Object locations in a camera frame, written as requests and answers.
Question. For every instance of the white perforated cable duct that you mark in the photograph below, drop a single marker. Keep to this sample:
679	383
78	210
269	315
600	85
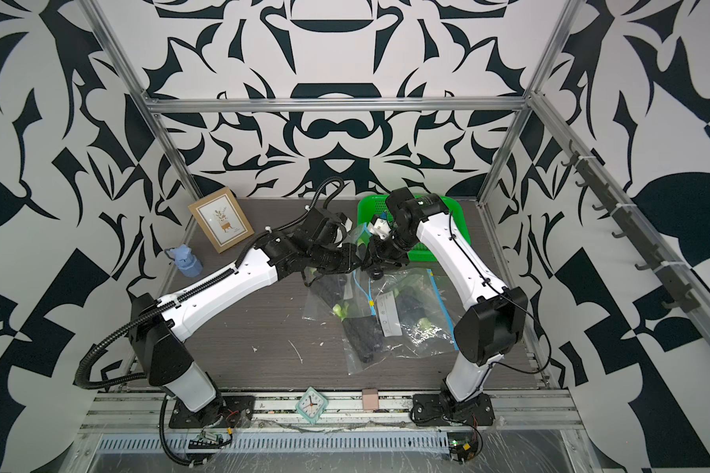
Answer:
341	442

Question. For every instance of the small pink block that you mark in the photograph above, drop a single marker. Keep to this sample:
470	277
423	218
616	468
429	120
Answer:
370	399

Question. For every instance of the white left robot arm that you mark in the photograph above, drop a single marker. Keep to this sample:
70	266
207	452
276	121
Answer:
159	344

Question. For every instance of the small green circuit board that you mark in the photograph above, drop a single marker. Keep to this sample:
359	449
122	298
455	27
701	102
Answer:
208	439

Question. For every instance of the gold framed plant picture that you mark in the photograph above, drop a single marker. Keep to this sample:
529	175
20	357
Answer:
222	220

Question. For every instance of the black wall hook rail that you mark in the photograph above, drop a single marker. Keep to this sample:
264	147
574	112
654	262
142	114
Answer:
635	227

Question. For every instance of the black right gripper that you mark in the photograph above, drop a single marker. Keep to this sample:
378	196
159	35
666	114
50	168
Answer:
378	258

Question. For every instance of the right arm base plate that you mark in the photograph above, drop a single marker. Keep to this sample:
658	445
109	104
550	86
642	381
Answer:
436	410

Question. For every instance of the clear zip-top bag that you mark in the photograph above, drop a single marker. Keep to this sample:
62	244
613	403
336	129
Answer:
378	299
315	308

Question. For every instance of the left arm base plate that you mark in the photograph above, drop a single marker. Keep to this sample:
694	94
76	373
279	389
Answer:
232	411

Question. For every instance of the mint square clock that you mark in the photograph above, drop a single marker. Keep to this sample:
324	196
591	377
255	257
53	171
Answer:
311	405

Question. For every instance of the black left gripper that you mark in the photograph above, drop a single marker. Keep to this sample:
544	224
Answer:
347	253

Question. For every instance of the green plastic basket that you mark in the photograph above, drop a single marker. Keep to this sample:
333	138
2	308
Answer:
375	205

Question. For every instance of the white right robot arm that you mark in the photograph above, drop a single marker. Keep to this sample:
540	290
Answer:
495	315

